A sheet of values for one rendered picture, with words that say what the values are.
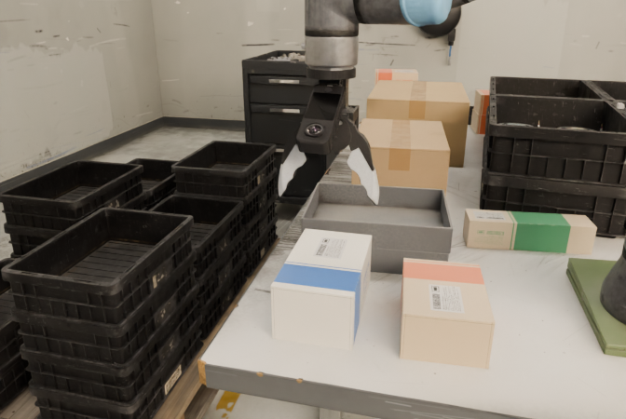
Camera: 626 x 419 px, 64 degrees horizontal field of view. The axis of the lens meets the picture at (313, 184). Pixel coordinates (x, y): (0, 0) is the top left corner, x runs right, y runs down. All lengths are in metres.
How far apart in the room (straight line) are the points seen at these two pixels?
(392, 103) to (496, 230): 0.61
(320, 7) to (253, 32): 4.12
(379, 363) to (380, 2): 0.48
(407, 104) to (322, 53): 0.87
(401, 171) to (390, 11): 0.58
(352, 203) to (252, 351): 0.46
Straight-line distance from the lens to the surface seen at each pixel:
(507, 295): 0.94
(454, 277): 0.81
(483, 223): 1.06
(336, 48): 0.69
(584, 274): 0.99
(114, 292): 1.20
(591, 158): 1.17
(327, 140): 0.64
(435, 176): 1.18
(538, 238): 1.10
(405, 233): 0.91
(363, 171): 0.73
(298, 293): 0.72
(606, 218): 1.21
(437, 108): 1.54
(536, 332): 0.86
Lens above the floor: 1.17
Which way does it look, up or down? 20 degrees down
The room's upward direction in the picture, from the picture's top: straight up
